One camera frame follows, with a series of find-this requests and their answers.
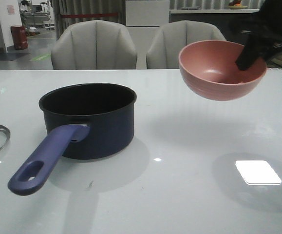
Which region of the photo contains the dark counter with white top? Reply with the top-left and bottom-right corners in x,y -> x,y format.
169,9 -> 258,44

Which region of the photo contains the left beige chair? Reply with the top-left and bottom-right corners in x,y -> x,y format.
51,20 -> 137,70

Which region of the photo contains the fruit plate on counter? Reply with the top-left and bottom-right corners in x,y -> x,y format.
228,0 -> 247,9

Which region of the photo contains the dark blue saucepan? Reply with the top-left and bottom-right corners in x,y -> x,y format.
8,83 -> 137,195

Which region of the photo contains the white cabinet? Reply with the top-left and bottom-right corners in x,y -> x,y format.
125,0 -> 169,69

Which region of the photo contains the red trash bin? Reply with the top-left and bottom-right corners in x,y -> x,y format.
11,26 -> 28,50

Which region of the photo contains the beige chair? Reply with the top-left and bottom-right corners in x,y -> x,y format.
146,20 -> 225,69
51,20 -> 137,70

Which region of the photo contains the right beige chair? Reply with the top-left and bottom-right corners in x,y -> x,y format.
146,20 -> 225,69

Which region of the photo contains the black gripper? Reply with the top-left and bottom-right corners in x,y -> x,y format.
229,0 -> 282,71

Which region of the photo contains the pink bowl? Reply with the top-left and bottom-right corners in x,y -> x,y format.
178,40 -> 267,101

